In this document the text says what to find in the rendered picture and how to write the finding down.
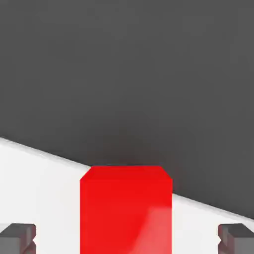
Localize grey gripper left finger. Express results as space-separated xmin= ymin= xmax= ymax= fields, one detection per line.
xmin=0 ymin=223 xmax=37 ymax=254

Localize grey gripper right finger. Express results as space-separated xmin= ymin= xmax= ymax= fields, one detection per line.
xmin=217 ymin=223 xmax=254 ymax=254

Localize small red cube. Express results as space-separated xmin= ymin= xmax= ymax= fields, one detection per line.
xmin=79 ymin=165 xmax=173 ymax=254

